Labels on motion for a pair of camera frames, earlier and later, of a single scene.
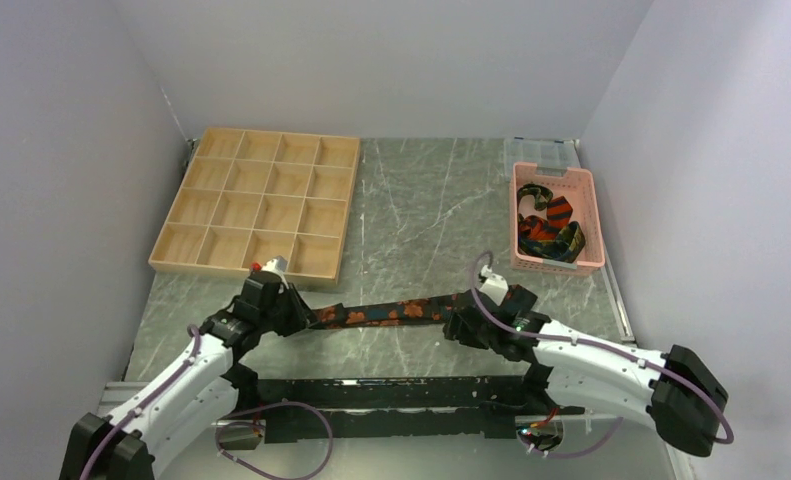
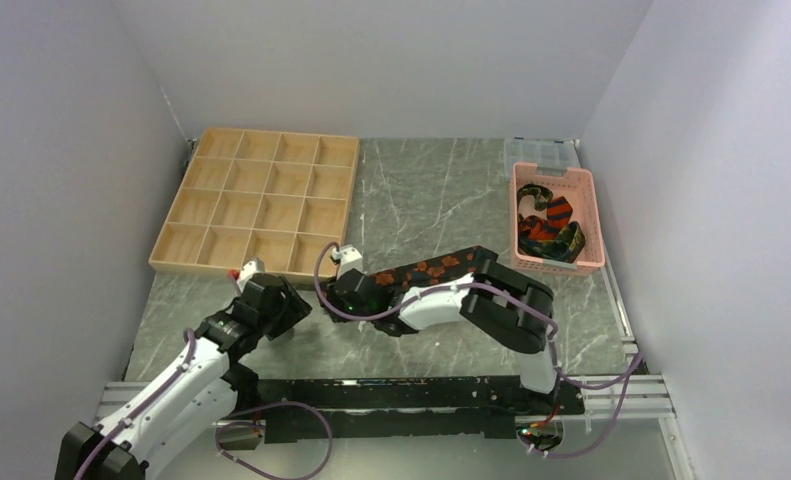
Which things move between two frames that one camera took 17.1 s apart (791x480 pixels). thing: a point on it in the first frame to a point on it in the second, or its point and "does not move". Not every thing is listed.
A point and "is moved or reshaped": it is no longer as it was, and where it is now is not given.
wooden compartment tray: [253, 196] does not move
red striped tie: [559, 213] does not move
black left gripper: [299, 311] does not move
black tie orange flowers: [424, 310] is moved or reshaped
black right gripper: [456, 330] to [333, 300]
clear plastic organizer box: [552, 157] does not move
